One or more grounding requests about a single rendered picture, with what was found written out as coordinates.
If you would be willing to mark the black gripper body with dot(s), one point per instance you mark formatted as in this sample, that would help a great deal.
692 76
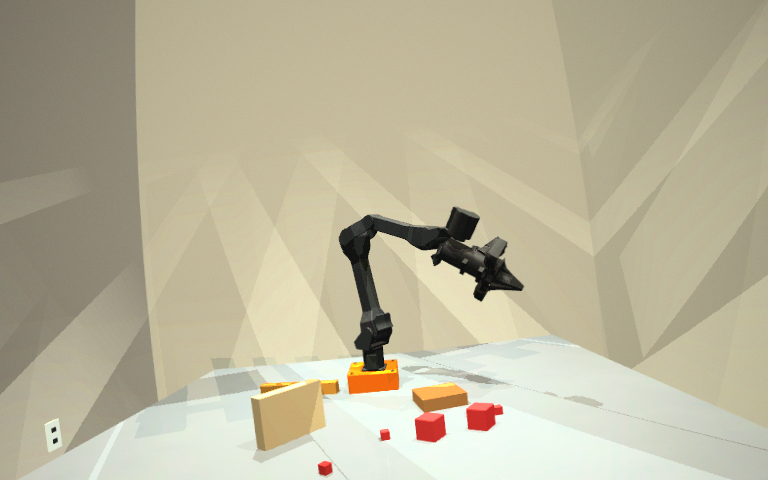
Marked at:
482 267

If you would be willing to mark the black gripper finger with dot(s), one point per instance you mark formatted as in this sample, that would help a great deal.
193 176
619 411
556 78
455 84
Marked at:
496 286
503 277

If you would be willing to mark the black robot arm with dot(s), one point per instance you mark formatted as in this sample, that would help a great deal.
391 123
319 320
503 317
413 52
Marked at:
375 325

